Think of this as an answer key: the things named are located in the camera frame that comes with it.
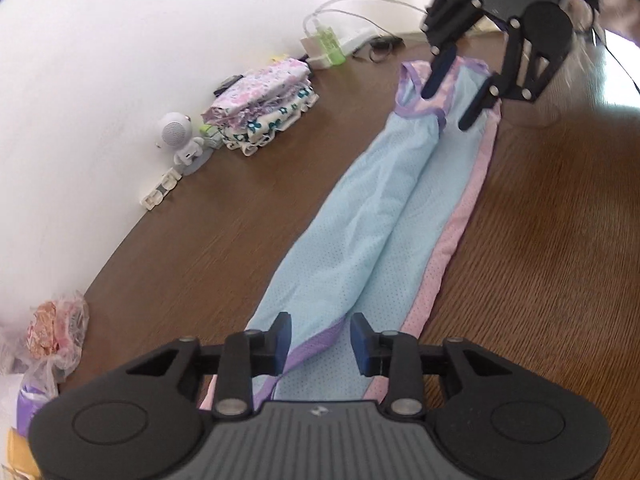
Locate stack of folded patterned clothes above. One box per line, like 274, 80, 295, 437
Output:
201, 57, 320, 157

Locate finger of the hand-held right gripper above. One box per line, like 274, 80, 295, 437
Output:
456, 16, 557, 132
420, 0, 484, 101

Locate plastic bag with snacks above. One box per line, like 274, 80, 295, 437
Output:
0, 290, 91, 403

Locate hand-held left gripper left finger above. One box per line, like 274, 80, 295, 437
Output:
125, 312, 292, 419

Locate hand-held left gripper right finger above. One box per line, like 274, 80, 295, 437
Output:
350, 313, 514, 417

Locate purple packet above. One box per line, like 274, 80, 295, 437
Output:
16, 384, 53, 433

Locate pink and blue garment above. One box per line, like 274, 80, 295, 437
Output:
200, 59, 502, 411

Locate white plastic clips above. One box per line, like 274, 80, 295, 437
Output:
139, 168, 182, 210

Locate green bottle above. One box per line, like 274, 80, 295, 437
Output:
299, 15, 347, 70

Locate black coiled cable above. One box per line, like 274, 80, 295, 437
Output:
366, 34, 404, 64

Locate white robot-shaped speaker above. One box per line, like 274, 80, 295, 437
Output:
153, 111, 214, 176

